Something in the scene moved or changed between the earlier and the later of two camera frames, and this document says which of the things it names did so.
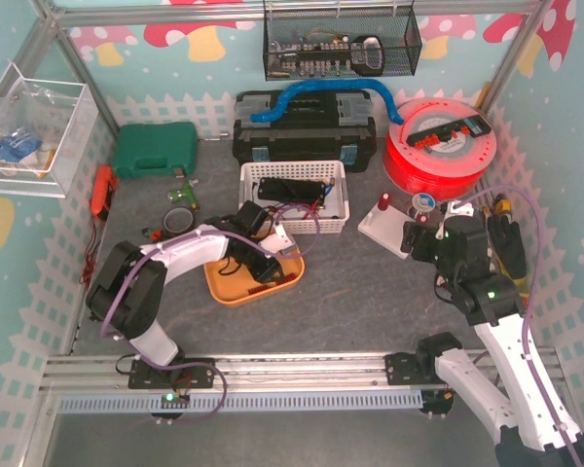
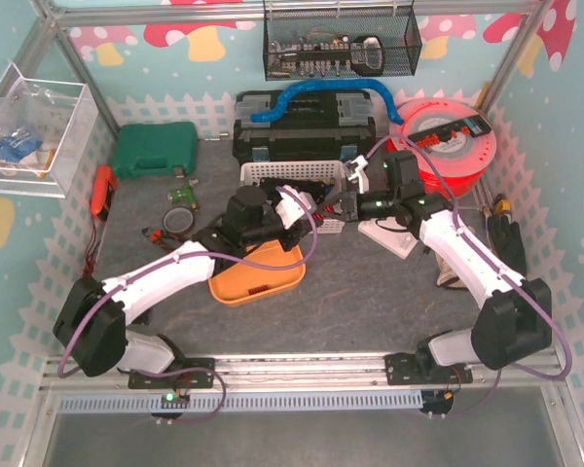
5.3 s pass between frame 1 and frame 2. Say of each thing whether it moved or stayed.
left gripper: moved
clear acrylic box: stayed
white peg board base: stayed
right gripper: moved
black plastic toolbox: stayed
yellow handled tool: stayed
